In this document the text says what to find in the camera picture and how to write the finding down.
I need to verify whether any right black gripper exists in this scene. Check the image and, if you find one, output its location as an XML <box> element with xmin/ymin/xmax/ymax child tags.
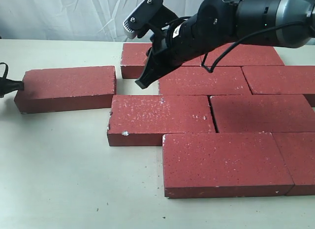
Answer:
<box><xmin>135</xmin><ymin>17</ymin><xmax>221</xmax><ymax>89</ymax></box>

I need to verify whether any red brick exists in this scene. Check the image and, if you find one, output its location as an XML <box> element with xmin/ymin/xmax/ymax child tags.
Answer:
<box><xmin>107</xmin><ymin>95</ymin><xmax>216</xmax><ymax>146</ymax></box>
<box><xmin>14</xmin><ymin>65</ymin><xmax>116</xmax><ymax>114</ymax></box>
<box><xmin>273</xmin><ymin>132</ymin><xmax>315</xmax><ymax>196</ymax></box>
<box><xmin>162</xmin><ymin>132</ymin><xmax>294</xmax><ymax>198</ymax></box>
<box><xmin>217</xmin><ymin>44</ymin><xmax>284</xmax><ymax>66</ymax></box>
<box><xmin>158</xmin><ymin>66</ymin><xmax>251</xmax><ymax>96</ymax></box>
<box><xmin>121</xmin><ymin>43</ymin><xmax>205</xmax><ymax>80</ymax></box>

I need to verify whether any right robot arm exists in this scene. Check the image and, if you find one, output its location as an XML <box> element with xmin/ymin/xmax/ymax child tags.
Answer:
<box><xmin>128</xmin><ymin>0</ymin><xmax>315</xmax><ymax>89</ymax></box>

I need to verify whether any red brick third row right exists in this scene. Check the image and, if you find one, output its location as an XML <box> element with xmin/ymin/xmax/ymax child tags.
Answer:
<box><xmin>210</xmin><ymin>95</ymin><xmax>315</xmax><ymax>133</ymax></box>

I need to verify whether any red brick second row right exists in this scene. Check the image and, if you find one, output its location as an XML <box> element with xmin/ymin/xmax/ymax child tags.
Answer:
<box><xmin>242</xmin><ymin>65</ymin><xmax>315</xmax><ymax>107</ymax></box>

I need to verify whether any white fabric backdrop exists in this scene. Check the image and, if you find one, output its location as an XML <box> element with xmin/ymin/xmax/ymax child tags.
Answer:
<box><xmin>0</xmin><ymin>0</ymin><xmax>204</xmax><ymax>42</ymax></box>

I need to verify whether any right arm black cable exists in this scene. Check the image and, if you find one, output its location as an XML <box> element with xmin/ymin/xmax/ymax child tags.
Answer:
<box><xmin>167</xmin><ymin>16</ymin><xmax>315</xmax><ymax>74</ymax></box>

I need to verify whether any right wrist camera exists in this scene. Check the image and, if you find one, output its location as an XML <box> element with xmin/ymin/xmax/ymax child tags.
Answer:
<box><xmin>123</xmin><ymin>0</ymin><xmax>178</xmax><ymax>39</ymax></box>

